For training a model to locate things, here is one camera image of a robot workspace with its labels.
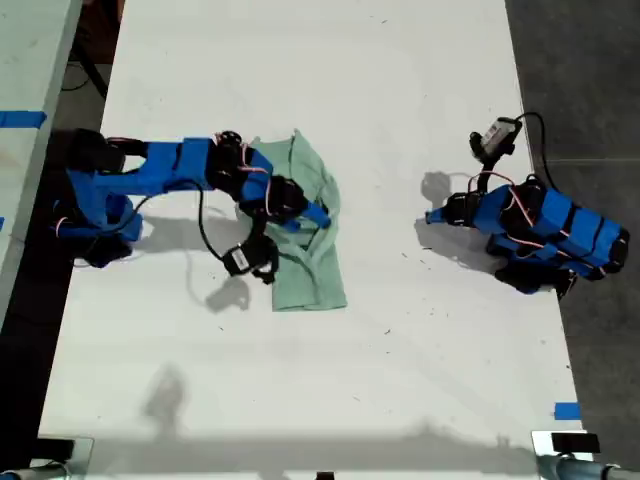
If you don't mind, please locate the pale green T-shirt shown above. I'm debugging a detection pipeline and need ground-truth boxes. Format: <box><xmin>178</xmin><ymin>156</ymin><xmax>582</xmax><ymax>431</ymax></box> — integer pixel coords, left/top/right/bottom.
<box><xmin>234</xmin><ymin>128</ymin><xmax>349</xmax><ymax>313</ymax></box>

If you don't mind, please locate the small blue tape patch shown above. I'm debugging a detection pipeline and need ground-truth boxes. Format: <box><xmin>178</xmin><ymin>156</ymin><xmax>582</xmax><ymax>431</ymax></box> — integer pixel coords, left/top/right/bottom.
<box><xmin>553</xmin><ymin>401</ymin><xmax>583</xmax><ymax>422</ymax></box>

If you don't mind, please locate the black clamp block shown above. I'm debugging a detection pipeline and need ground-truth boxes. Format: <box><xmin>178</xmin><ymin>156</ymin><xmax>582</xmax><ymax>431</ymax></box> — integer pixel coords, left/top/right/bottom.
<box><xmin>550</xmin><ymin>432</ymin><xmax>601</xmax><ymax>455</ymax></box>
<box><xmin>35</xmin><ymin>437</ymin><xmax>77</xmax><ymax>462</ymax></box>

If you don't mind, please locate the long blue tape strip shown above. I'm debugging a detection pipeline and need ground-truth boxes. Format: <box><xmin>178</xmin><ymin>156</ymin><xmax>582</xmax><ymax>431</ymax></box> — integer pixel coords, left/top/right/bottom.
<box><xmin>0</xmin><ymin>110</ymin><xmax>48</xmax><ymax>129</ymax></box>

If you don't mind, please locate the pale side table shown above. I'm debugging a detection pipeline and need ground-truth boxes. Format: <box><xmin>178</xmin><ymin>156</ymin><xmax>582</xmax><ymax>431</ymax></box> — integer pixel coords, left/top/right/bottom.
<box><xmin>0</xmin><ymin>0</ymin><xmax>85</xmax><ymax>326</ymax></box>

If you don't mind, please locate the grey metal pipe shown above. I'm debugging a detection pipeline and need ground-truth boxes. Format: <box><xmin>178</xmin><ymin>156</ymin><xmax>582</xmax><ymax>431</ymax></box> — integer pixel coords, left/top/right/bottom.
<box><xmin>0</xmin><ymin>462</ymin><xmax>72</xmax><ymax>480</ymax></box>
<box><xmin>535</xmin><ymin>455</ymin><xmax>640</xmax><ymax>480</ymax></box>

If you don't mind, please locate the black camera box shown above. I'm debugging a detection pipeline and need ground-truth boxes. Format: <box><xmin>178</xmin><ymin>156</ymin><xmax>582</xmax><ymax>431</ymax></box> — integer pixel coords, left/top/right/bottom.
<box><xmin>468</xmin><ymin>115</ymin><xmax>524</xmax><ymax>164</ymax></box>
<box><xmin>221</xmin><ymin>237</ymin><xmax>281</xmax><ymax>287</ymax></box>

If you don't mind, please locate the black camera cable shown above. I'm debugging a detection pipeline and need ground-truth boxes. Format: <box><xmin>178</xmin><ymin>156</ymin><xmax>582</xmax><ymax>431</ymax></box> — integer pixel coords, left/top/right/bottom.
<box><xmin>196</xmin><ymin>185</ymin><xmax>236</xmax><ymax>265</ymax></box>
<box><xmin>514</xmin><ymin>111</ymin><xmax>559</xmax><ymax>194</ymax></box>

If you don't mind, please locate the black floor cable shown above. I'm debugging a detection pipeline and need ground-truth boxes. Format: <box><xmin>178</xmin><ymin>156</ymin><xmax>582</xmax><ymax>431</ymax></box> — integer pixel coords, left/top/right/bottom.
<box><xmin>60</xmin><ymin>47</ymin><xmax>110</xmax><ymax>100</ymax></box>

